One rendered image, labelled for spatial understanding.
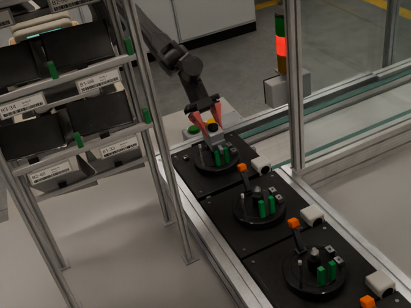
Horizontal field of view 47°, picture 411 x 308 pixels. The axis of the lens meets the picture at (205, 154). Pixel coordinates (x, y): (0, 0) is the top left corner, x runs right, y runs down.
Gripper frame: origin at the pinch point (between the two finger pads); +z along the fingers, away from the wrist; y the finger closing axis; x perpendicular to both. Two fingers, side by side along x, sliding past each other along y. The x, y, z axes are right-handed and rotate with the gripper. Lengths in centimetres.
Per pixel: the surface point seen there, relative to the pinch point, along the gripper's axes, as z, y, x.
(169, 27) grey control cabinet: -142, 78, 272
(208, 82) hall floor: -73, 81, 241
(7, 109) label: -12, -46, -40
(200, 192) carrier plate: 14.7, -10.3, 1.3
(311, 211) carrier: 30.6, 9.7, -17.6
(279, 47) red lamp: -9.8, 17.4, -24.1
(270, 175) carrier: 18.4, 9.6, -1.6
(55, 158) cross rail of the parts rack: -2, -42, -31
